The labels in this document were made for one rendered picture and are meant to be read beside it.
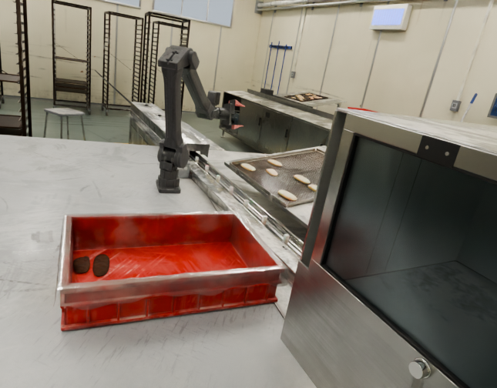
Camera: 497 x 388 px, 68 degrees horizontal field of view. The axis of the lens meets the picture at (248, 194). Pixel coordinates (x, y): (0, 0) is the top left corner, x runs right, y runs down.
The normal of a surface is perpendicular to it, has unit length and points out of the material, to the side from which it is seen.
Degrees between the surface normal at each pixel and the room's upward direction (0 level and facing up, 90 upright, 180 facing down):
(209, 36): 90
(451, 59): 90
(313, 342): 90
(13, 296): 0
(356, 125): 90
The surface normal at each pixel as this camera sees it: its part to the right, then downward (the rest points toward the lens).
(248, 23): 0.44, 0.37
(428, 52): -0.88, 0.02
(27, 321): 0.16, -0.93
